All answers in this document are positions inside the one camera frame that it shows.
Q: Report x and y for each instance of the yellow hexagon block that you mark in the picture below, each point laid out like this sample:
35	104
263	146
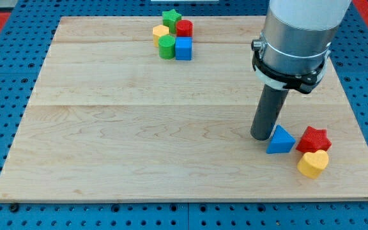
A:
159	31

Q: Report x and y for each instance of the red star block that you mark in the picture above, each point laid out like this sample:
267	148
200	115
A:
314	139

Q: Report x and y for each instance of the blue triangle block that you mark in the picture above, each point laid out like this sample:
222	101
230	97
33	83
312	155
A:
282	141

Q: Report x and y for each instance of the green cylinder block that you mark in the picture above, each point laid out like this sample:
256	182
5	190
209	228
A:
166	47

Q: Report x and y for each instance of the green star block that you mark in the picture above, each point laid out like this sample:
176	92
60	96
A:
170	19

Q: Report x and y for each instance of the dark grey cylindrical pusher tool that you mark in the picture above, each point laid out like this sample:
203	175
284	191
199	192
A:
267	112

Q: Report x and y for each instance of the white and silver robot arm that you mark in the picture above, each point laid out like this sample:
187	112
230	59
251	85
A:
294	45

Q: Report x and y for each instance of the red cylinder block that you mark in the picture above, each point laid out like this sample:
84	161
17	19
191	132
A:
184	28

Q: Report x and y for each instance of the yellow heart block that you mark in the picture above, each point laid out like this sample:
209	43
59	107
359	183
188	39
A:
312	164

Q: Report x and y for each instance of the light wooden board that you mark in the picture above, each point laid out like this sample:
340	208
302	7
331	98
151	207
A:
109	121

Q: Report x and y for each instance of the blue cube block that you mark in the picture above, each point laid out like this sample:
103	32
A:
183	48

